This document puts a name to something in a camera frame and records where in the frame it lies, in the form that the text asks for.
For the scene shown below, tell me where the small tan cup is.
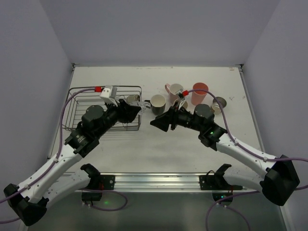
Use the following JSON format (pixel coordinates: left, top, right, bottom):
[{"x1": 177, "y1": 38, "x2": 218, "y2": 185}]
[{"x1": 126, "y1": 95, "x2": 140, "y2": 104}]

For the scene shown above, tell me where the black glossy mug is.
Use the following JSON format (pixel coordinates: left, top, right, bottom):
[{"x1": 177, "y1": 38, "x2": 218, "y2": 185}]
[{"x1": 149, "y1": 94, "x2": 167, "y2": 116}]

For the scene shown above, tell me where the salmon pink tumbler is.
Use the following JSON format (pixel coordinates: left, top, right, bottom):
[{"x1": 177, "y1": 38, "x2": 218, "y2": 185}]
[{"x1": 191, "y1": 82, "x2": 209, "y2": 105}]

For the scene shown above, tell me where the pink ceramic mug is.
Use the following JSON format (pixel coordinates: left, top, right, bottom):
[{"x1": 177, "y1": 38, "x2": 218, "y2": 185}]
[{"x1": 165, "y1": 83, "x2": 184, "y2": 104}]

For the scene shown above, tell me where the beige two-tier cup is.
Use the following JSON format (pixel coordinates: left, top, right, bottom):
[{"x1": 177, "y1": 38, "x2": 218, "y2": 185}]
[{"x1": 210, "y1": 97, "x2": 227, "y2": 115}]

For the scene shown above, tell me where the clear glass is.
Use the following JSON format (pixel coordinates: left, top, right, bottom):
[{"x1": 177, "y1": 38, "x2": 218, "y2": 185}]
[{"x1": 134, "y1": 101, "x2": 151, "y2": 116}]

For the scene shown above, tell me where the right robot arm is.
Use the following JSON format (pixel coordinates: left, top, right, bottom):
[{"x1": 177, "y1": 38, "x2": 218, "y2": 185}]
[{"x1": 150, "y1": 104, "x2": 300, "y2": 206}]

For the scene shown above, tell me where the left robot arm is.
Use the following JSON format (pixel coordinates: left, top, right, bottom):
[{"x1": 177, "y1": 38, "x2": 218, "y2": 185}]
[{"x1": 3, "y1": 99, "x2": 141, "y2": 226}]

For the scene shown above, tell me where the right controller box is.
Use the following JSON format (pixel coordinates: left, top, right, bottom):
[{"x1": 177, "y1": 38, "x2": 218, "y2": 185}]
[{"x1": 212, "y1": 192, "x2": 233, "y2": 202}]

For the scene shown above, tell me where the controller box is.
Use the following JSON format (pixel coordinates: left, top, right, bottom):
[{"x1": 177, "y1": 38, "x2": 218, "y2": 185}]
[
  {"x1": 212, "y1": 192, "x2": 233, "y2": 202},
  {"x1": 81, "y1": 192, "x2": 103, "y2": 202}
]

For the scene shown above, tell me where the left controller box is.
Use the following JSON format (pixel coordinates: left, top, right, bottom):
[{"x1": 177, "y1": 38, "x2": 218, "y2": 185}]
[{"x1": 81, "y1": 192, "x2": 103, "y2": 202}]

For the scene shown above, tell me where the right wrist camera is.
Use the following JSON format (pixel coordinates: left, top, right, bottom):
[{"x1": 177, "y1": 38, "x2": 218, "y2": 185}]
[{"x1": 174, "y1": 89, "x2": 189, "y2": 109}]

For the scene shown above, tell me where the wire dish rack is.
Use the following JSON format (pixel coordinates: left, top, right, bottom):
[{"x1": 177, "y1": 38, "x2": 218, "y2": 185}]
[{"x1": 62, "y1": 85, "x2": 142, "y2": 131}]

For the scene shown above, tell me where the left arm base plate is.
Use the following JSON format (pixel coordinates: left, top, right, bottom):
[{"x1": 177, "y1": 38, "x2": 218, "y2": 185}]
[{"x1": 97, "y1": 175, "x2": 116, "y2": 190}]

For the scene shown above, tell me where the aluminium mounting rail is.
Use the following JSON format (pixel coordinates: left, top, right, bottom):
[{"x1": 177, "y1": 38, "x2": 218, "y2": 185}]
[{"x1": 31, "y1": 171, "x2": 282, "y2": 193}]

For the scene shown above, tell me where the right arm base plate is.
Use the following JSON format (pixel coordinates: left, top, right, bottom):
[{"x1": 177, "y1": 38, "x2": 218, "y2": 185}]
[{"x1": 199, "y1": 170, "x2": 228, "y2": 190}]

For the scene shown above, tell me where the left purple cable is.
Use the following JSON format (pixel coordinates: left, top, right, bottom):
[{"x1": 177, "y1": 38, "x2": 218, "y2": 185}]
[{"x1": 0, "y1": 86, "x2": 128, "y2": 223}]

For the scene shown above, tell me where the purple cable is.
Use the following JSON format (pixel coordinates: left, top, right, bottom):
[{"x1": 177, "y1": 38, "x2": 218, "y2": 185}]
[
  {"x1": 182, "y1": 89, "x2": 308, "y2": 231},
  {"x1": 0, "y1": 86, "x2": 128, "y2": 223}
]

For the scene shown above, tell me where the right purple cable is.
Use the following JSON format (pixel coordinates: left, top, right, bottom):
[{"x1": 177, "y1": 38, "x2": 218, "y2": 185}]
[{"x1": 182, "y1": 89, "x2": 308, "y2": 231}]

